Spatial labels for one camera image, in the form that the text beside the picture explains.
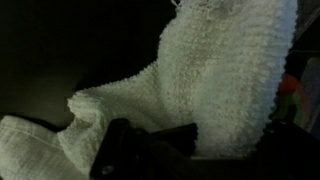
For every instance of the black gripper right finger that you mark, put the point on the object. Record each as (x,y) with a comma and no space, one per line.
(182,138)

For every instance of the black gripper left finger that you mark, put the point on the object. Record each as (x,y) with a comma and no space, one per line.
(119,155)

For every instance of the white towel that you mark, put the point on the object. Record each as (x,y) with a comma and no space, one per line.
(219,66)

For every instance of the green plush toy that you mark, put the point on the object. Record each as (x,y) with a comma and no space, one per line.
(291,106)

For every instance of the red ball toy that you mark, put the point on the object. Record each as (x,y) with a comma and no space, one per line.
(289,91)

